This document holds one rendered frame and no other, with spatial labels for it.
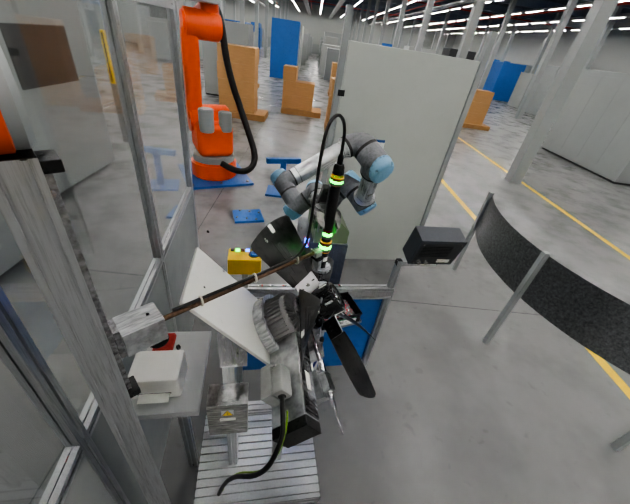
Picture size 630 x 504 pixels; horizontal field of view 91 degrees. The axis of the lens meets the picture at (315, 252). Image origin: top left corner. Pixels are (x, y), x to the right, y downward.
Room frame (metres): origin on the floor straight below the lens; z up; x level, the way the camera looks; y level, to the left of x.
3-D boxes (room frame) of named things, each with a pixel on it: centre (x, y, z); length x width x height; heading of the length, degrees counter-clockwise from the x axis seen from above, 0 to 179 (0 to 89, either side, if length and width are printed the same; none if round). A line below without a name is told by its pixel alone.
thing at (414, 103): (2.90, -0.54, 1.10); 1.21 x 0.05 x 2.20; 103
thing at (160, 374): (0.61, 0.49, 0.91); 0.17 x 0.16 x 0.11; 103
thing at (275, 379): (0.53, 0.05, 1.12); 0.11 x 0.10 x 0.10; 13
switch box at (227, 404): (0.63, 0.24, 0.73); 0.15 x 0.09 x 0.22; 103
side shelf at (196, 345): (0.69, 0.48, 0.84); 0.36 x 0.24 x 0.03; 13
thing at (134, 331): (0.46, 0.38, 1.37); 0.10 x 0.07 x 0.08; 138
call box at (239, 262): (1.21, 0.34, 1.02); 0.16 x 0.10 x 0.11; 103
